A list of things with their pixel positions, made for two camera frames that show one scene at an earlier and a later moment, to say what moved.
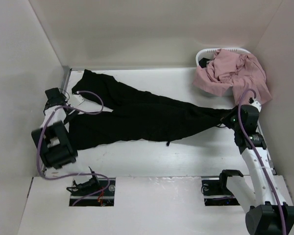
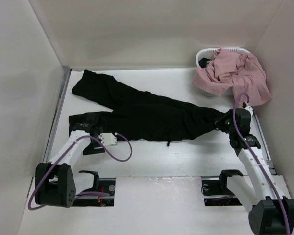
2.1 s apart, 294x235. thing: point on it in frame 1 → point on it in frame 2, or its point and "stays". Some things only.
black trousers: (127, 116) stays
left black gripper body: (71, 113) → (94, 146)
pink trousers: (240, 72) stays
